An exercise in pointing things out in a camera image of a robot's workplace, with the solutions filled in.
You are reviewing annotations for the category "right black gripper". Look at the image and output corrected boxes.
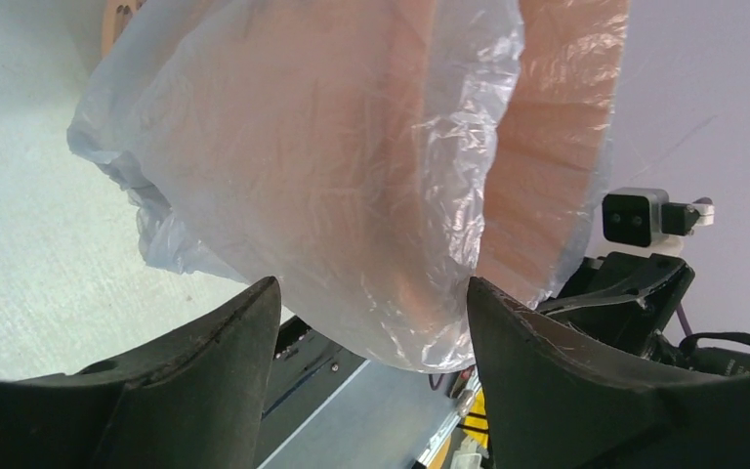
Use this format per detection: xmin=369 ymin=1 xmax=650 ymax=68
xmin=537 ymin=251 xmax=750 ymax=377

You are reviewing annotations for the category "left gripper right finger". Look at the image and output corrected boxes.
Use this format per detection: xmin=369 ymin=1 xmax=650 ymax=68
xmin=467 ymin=277 xmax=750 ymax=468

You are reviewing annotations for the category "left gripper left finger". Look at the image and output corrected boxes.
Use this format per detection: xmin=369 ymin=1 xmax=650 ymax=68
xmin=0 ymin=277 xmax=281 ymax=468

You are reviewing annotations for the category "blue plastic trash bag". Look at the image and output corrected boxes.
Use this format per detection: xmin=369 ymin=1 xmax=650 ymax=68
xmin=67 ymin=0 xmax=632 ymax=375

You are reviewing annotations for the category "orange trash bin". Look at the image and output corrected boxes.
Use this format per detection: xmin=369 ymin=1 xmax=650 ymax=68
xmin=100 ymin=0 xmax=632 ymax=306

